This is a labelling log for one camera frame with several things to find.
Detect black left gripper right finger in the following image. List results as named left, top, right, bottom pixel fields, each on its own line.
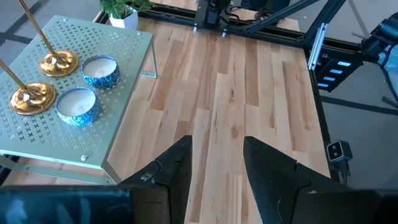
left=243, top=136, right=398, bottom=224

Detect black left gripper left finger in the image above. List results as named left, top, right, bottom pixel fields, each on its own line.
left=0, top=134, right=193, bottom=224

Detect blue patterned candle tin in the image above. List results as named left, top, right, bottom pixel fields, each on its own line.
left=55, top=86, right=102, bottom=128
left=80, top=54, right=121, bottom=91

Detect gold candlestick holder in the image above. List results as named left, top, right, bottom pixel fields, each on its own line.
left=0, top=58, right=58, bottom=116
left=17, top=0, right=80, bottom=78

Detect green perforated metal shelf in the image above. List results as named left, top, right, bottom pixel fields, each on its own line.
left=0, top=14, right=158, bottom=186

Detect black controller box white labels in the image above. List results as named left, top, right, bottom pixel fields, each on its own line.
left=315, top=55, right=364, bottom=93

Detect light blue cloth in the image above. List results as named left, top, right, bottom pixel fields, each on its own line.
left=377, top=43, right=398, bottom=105

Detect green plant in white pot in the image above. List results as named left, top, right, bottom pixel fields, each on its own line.
left=99, top=0, right=156, bottom=30

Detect black table-level camera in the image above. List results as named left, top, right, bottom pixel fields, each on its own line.
left=326, top=139, right=354, bottom=181

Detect silver aluminium bracket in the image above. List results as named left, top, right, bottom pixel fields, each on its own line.
left=307, top=22, right=329, bottom=71

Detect black cable bundle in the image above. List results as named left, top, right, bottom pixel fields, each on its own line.
left=228, top=4, right=274, bottom=22

